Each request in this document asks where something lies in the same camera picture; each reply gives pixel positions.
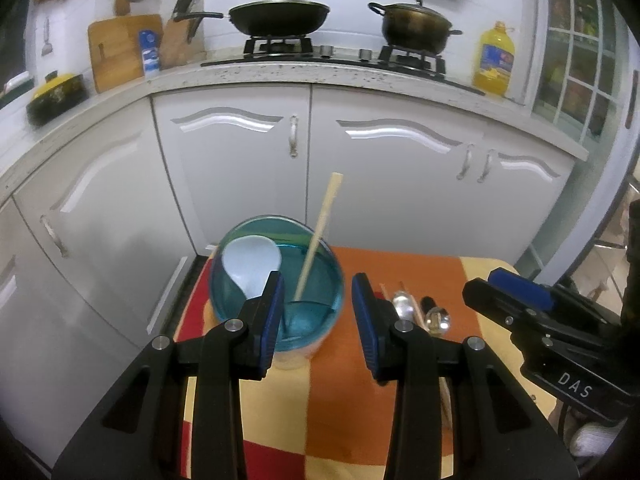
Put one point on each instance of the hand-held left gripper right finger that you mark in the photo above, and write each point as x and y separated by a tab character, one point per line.
362	322

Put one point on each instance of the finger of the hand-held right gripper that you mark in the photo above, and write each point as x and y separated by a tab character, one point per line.
492	302
522	287

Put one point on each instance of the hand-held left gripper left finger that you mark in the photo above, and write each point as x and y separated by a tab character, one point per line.
267	322

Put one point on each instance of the floral plastic cup blue rim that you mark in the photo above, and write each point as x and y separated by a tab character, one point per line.
325	312

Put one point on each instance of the metal spoon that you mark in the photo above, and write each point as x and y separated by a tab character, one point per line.
440	321
403	305

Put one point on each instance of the person's right hand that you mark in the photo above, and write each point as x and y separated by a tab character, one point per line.
597	439

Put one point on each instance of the white plastic spoon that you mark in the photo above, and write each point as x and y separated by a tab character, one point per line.
250	262

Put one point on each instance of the white cabinet door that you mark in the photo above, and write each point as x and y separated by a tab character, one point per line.
115	240
230	180
45	360
390	195
530	210

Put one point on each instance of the orange yellow red blanket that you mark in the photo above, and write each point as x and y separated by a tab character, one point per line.
345	410

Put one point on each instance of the light bamboo chopstick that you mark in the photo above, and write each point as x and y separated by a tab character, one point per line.
320	230

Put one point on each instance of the yellow cooking oil bottle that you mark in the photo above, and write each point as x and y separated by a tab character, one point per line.
494	60

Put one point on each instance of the glass pane door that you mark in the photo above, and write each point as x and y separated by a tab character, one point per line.
580	50

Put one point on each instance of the black gas stove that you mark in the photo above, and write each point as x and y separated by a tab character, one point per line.
340	63

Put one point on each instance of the silver stove knob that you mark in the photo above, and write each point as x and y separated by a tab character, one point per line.
326	52
365	54

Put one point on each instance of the dark stockpot with lid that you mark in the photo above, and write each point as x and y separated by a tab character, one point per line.
415	27

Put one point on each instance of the wooden knife block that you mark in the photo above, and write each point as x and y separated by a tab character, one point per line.
182	42

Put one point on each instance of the black wok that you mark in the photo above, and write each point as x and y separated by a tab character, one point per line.
280	25

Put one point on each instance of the wooden cutting board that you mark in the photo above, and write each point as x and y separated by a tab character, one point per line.
117	52

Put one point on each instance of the yellow black casserole pot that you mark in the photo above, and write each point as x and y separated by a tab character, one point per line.
55	97

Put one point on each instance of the black wok lid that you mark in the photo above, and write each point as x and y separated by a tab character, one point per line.
280	6

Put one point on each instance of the small metal scraper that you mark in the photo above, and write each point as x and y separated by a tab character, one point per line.
47	42

